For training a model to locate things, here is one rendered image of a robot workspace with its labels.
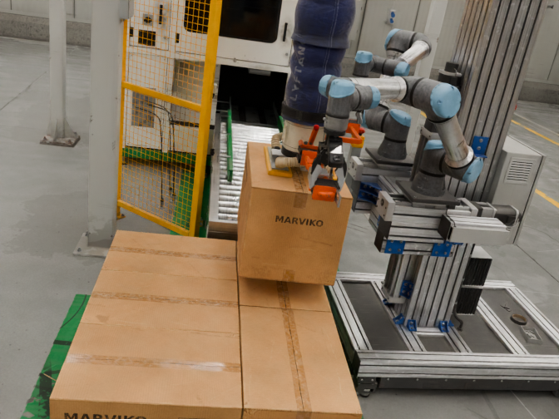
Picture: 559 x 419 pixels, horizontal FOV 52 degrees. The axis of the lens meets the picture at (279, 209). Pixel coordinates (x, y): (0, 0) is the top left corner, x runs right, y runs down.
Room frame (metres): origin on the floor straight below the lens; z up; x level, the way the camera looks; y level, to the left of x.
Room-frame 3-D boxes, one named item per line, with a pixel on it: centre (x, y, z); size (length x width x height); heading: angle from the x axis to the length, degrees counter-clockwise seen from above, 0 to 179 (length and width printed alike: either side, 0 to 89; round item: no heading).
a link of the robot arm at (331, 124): (1.78, -0.13, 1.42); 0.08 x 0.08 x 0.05
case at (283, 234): (2.34, -0.04, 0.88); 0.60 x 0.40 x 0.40; 8
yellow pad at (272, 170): (2.35, 0.04, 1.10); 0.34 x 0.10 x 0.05; 8
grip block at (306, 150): (2.12, -0.09, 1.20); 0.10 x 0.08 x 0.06; 98
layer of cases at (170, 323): (2.01, 0.20, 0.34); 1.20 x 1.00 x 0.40; 9
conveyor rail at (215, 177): (3.83, 0.50, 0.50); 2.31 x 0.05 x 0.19; 9
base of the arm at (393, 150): (2.90, -0.54, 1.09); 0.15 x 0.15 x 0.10
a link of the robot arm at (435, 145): (2.41, -0.64, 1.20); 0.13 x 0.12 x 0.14; 42
